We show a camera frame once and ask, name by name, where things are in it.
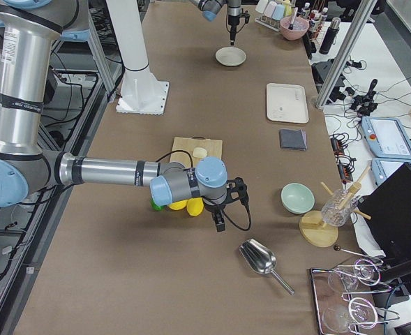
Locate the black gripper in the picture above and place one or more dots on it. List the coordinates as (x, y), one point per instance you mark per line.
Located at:
(232, 19)
(213, 209)

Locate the cream round plate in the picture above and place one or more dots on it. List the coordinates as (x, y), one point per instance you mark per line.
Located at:
(230, 56)

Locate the white steamed bun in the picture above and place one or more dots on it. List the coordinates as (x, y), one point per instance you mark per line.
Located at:
(200, 152)

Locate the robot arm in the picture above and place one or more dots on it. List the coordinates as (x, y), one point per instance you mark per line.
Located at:
(210, 9)
(30, 28)

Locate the cream rabbit tray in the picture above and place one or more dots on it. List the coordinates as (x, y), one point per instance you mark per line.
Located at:
(287, 103)

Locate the black glass rack tray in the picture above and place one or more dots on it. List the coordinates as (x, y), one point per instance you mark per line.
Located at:
(324, 296)

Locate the whole yellow lemon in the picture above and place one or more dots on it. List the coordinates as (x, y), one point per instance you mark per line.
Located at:
(195, 206)
(176, 206)

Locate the pastel cups rack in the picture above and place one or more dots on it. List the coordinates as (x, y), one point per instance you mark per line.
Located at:
(272, 12)

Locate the steel scoop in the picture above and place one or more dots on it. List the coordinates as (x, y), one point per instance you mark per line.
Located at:
(262, 261)

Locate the green lime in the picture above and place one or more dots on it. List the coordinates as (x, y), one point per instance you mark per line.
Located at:
(156, 207)

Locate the pink bowl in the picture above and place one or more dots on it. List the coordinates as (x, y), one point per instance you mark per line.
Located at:
(300, 27)

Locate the green bowl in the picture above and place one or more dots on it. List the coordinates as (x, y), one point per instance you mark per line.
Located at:
(297, 198)

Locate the bamboo cutting board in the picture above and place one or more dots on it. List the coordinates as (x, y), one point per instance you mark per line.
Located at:
(183, 150)

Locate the black thermos bottle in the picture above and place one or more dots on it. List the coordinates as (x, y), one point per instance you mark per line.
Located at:
(330, 36)

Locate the wooden cup stand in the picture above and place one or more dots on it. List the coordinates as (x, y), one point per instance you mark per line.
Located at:
(320, 234)

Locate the grey folded cloth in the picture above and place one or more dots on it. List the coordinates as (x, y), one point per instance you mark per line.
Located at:
(294, 139)

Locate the clear glass cup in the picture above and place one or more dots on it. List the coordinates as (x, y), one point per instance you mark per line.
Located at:
(332, 212)

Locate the wine glass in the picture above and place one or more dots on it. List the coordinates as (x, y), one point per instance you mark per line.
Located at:
(356, 316)
(362, 273)

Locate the blue teach pendant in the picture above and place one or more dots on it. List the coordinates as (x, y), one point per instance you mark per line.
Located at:
(382, 168)
(386, 137)

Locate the black monitor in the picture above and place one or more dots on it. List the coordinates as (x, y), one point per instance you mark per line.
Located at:
(389, 206)

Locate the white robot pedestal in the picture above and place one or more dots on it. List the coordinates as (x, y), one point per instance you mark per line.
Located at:
(141, 92)

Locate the aluminium frame post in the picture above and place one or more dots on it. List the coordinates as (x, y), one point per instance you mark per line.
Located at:
(360, 18)

